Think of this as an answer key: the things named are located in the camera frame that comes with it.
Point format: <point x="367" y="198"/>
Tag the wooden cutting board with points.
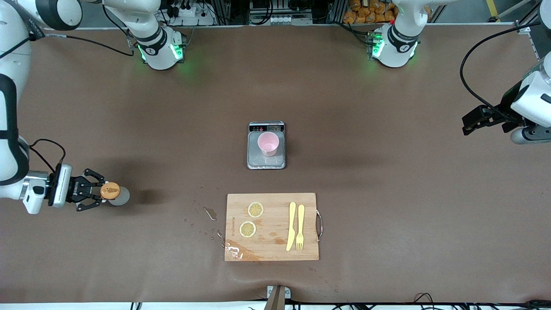
<point x="271" y="245"/>

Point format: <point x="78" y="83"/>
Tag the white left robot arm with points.
<point x="398" y="41"/>

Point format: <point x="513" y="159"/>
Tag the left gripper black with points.
<point x="504" y="113"/>

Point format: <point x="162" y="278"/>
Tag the yellow plastic fork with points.
<point x="300" y="224"/>

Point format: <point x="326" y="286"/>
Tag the silver digital kitchen scale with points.
<point x="258" y="161"/>

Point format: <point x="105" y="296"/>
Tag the pink plastic cup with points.
<point x="268" y="144"/>

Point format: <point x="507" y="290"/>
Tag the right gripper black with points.
<point x="75" y="189"/>

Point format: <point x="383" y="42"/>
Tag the white power strip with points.
<point x="189" y="15"/>

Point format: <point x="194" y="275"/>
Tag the yellow plastic knife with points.
<point x="292" y="219"/>

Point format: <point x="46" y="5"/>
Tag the bag of orange snacks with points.
<point x="366" y="10"/>

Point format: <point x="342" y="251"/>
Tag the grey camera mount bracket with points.
<point x="277" y="297"/>

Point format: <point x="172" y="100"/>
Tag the clear sauce bottle orange cap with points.
<point x="116" y="193"/>

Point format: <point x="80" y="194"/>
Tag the lemon slice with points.
<point x="247" y="229"/>
<point x="255" y="209"/>

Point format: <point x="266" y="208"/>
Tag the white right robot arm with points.
<point x="150" y="38"/>

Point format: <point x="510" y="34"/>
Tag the aluminium frame profile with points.
<point x="527" y="36"/>

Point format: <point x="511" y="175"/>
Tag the clear water puddle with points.
<point x="210" y="213"/>

